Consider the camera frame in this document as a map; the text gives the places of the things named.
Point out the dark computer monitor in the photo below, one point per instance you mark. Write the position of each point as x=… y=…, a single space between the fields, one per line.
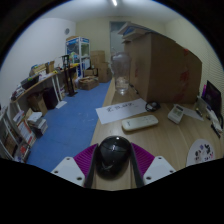
x=212 y=96

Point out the black metal stand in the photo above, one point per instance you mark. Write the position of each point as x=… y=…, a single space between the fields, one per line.
x=70 y=76

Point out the white remote control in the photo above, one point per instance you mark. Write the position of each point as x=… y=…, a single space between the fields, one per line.
x=140 y=122

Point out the small cardboard box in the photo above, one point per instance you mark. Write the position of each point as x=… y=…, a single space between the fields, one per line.
x=38 y=103

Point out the open white notebook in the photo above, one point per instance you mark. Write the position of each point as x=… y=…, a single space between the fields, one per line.
x=216 y=117

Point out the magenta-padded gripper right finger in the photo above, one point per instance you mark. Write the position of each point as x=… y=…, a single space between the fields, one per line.
x=158 y=168

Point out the grey door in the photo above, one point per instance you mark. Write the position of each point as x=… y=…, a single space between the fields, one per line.
x=115 y=36

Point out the pile of books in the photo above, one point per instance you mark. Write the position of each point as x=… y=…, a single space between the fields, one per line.
x=37 y=123

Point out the blue white display cabinet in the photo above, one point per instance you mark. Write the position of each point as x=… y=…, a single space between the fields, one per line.
x=77 y=53

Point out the stacked cardboard boxes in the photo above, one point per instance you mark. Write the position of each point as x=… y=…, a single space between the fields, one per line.
x=100 y=65

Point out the black computer mouse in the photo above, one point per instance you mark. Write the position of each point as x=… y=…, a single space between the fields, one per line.
x=113 y=155

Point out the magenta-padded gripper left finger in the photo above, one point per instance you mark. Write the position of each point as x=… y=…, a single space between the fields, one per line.
x=68 y=170

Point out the black marker pen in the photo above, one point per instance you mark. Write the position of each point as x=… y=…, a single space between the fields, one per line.
x=216 y=130

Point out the round white printed mouse pad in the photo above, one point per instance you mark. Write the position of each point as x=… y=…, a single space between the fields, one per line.
x=201 y=153

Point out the long wooden side desk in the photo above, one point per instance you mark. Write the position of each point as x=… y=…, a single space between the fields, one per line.
x=40 y=81

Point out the white paper sheet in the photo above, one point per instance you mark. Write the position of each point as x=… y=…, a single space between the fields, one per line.
x=193 y=114
x=120 y=111

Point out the white remote with display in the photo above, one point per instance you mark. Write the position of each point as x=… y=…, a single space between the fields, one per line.
x=175 y=114

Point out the open cardboard box with items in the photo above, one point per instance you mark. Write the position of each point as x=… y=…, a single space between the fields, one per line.
x=88 y=82

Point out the round wall fixture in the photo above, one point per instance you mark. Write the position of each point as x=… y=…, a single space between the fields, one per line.
x=67 y=31

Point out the large cardboard box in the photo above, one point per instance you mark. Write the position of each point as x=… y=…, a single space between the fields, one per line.
x=163 y=66

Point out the ceiling light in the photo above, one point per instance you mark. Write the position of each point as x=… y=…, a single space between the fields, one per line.
x=114 y=2

